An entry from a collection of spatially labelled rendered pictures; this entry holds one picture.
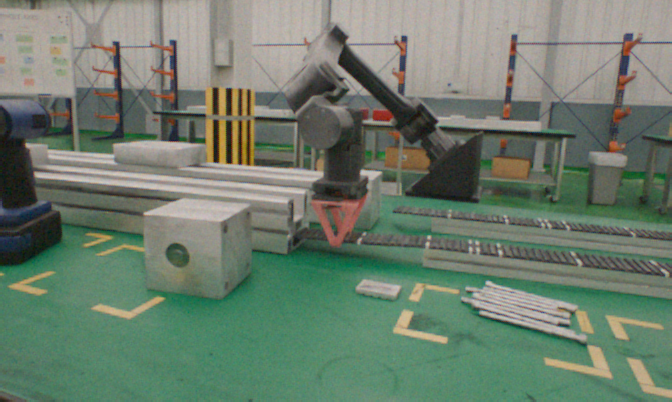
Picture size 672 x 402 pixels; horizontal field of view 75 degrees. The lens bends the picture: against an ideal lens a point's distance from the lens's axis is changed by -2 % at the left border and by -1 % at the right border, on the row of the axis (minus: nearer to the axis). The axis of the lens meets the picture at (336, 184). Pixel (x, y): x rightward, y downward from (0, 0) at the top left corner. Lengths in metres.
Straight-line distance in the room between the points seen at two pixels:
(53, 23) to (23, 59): 0.58
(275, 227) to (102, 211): 0.33
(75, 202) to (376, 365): 0.63
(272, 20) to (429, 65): 3.31
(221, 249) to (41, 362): 0.19
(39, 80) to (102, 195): 5.65
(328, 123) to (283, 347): 0.28
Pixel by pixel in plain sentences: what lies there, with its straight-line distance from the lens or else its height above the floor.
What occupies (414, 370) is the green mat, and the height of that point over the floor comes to 0.78.
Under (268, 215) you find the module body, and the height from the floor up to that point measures 0.84.
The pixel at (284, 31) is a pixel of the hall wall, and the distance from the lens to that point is 9.42.
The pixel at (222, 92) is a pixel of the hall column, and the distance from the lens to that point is 4.08.
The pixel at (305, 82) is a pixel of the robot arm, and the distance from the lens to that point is 0.66.
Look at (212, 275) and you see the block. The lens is 0.54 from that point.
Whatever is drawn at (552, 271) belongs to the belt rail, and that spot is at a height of 0.79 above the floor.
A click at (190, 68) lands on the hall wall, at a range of 10.64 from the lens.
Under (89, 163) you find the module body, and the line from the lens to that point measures 1.13.
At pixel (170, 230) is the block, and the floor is 0.86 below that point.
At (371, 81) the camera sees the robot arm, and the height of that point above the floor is 1.07.
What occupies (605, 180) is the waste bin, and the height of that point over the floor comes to 0.28.
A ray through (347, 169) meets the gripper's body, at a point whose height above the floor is 0.91.
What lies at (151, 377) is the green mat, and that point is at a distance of 0.43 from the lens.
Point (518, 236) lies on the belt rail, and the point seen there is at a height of 0.79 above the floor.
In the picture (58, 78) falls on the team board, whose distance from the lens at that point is 6.35.
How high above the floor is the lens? 1.01
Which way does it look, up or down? 10 degrees down
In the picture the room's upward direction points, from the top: 2 degrees clockwise
